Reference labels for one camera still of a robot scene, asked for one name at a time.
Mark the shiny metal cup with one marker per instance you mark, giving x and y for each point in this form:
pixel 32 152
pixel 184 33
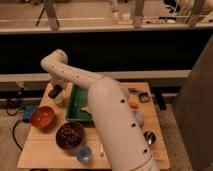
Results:
pixel 150 137

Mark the blue box on floor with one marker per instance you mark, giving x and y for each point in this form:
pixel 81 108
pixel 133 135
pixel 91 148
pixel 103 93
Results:
pixel 28 109

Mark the dark brown bowl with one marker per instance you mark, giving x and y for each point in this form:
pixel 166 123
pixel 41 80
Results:
pixel 70 135

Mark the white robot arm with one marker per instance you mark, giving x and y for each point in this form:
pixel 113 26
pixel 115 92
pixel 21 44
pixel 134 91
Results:
pixel 121 135

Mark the green tray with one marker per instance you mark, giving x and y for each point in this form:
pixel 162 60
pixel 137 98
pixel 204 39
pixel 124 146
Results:
pixel 78 100

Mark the grey cabinet at right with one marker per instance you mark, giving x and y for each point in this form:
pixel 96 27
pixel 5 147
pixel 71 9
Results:
pixel 193 111

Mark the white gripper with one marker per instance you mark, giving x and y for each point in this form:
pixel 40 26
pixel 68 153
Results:
pixel 64 95

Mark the orange small object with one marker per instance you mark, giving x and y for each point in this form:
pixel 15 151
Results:
pixel 133 105

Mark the orange bowl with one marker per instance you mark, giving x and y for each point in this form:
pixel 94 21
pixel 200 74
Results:
pixel 42 117

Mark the blue plastic cup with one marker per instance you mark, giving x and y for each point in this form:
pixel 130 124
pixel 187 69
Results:
pixel 84 154

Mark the wooden spoon in tray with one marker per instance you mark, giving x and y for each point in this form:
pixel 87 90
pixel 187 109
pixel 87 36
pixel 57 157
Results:
pixel 86 109

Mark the small black square object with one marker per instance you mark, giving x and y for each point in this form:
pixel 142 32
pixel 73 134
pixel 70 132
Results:
pixel 144 97

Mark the pale blue small object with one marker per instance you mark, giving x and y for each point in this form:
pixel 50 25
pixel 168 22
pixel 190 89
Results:
pixel 139 118

